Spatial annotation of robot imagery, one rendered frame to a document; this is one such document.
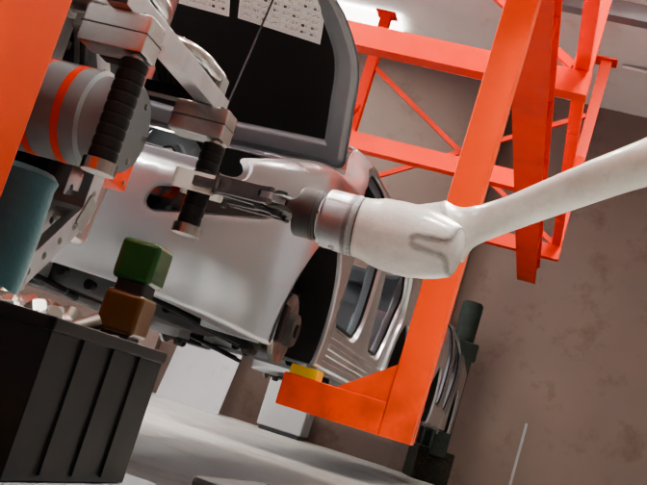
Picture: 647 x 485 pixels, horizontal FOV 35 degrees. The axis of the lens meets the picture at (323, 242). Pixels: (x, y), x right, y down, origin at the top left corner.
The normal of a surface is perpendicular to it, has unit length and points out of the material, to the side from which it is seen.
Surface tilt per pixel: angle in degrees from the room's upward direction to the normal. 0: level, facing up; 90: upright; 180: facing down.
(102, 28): 90
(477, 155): 90
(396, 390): 90
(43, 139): 139
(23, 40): 90
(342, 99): 123
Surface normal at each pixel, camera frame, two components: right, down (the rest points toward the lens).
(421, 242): -0.08, 0.00
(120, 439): 0.93, 0.24
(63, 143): -0.34, 0.57
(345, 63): -0.55, 0.42
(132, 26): -0.18, -0.22
